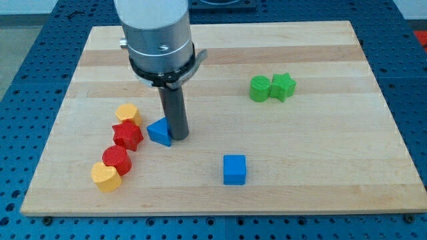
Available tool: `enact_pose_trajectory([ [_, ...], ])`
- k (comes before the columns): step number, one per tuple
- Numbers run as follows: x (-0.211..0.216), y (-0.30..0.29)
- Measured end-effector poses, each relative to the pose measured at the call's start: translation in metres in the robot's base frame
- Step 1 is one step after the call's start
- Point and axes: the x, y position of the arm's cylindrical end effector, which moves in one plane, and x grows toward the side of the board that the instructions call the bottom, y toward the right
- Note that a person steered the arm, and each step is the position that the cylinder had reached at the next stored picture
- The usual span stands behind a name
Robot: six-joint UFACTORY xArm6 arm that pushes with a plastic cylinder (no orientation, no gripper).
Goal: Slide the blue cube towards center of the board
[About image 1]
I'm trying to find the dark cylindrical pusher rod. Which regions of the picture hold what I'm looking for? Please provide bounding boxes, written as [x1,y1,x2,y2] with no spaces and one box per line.
[158,87,189,140]

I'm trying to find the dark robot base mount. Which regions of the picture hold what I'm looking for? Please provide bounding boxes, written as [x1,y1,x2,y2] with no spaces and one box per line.
[187,0,258,11]

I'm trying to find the blue triangular prism block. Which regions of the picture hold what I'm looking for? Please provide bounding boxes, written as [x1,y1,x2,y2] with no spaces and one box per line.
[147,117,171,147]

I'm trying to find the green cylinder block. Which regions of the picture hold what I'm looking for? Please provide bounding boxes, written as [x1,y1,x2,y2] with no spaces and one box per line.
[250,75,271,103]

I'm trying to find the red cylinder block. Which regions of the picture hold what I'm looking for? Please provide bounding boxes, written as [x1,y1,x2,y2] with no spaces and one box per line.
[102,145,132,176]

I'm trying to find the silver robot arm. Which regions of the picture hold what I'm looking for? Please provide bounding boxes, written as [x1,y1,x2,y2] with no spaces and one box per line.
[114,0,193,73]

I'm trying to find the black clamp with lever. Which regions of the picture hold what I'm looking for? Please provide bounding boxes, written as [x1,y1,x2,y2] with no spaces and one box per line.
[129,47,207,90]

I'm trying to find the green star block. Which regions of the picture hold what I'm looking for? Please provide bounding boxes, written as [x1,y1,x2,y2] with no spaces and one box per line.
[269,73,296,102]

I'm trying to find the red star block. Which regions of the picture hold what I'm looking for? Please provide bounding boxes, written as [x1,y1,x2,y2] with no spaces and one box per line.
[112,121,143,151]

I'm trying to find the yellow heart block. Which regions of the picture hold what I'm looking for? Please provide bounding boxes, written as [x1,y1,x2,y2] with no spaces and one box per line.
[91,162,123,193]

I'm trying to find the blue cube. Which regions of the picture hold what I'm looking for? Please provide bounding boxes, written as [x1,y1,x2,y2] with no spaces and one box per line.
[223,155,247,185]

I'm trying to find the wooden board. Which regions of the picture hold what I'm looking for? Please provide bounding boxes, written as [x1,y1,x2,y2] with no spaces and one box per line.
[21,21,426,217]

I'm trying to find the yellow hexagon block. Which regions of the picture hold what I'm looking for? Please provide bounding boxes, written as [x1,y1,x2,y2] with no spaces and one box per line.
[115,103,142,126]

